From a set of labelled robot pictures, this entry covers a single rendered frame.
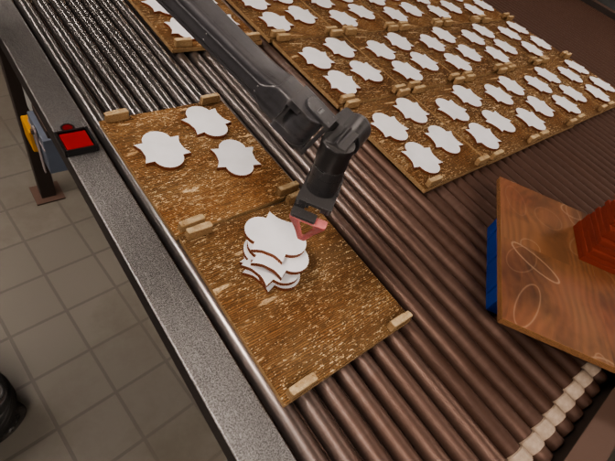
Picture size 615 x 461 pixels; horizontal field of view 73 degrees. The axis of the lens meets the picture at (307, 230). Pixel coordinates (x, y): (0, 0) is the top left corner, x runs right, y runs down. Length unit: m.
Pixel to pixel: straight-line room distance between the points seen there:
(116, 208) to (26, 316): 1.02
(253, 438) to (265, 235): 0.38
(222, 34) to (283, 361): 0.57
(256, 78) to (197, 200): 0.41
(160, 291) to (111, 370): 0.95
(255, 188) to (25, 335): 1.17
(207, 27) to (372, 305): 0.63
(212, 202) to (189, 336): 0.33
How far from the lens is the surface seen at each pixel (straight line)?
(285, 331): 0.85
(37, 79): 1.39
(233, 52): 0.70
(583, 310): 1.14
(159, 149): 1.11
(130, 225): 0.99
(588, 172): 1.97
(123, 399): 1.77
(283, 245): 0.87
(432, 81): 1.88
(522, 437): 1.04
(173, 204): 1.00
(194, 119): 1.22
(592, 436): 1.10
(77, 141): 1.16
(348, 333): 0.89
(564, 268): 1.19
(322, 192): 0.73
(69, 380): 1.82
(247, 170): 1.09
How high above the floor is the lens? 1.68
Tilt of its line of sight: 47 degrees down
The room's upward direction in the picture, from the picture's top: 23 degrees clockwise
